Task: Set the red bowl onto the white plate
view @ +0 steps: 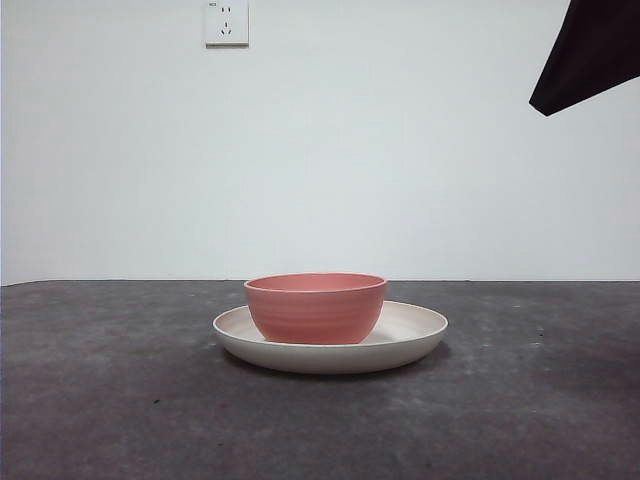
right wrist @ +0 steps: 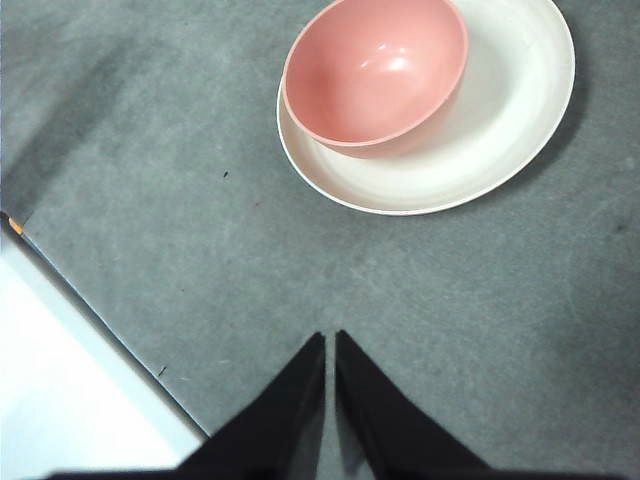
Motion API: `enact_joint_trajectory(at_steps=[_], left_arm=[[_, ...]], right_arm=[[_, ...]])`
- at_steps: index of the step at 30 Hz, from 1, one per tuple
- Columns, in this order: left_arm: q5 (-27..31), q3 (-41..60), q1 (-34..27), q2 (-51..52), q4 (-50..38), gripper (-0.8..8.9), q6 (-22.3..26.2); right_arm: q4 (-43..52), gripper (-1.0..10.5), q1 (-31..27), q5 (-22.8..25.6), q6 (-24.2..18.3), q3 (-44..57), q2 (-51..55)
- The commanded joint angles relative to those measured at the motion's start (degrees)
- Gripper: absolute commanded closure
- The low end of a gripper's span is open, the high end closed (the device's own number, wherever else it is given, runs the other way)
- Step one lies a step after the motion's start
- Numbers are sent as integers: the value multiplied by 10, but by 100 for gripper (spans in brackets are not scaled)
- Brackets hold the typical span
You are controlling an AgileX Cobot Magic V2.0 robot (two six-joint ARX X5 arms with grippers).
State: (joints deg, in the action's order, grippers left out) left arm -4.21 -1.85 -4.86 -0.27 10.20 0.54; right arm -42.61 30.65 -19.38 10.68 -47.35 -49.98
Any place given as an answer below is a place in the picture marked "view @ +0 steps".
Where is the red ribbed bowl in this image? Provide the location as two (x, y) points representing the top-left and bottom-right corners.
(243, 272), (389, 345)

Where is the white round plate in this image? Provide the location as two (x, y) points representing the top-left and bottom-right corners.
(212, 299), (450, 376)

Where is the white wall socket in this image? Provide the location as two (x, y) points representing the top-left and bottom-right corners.
(204, 0), (250, 50)

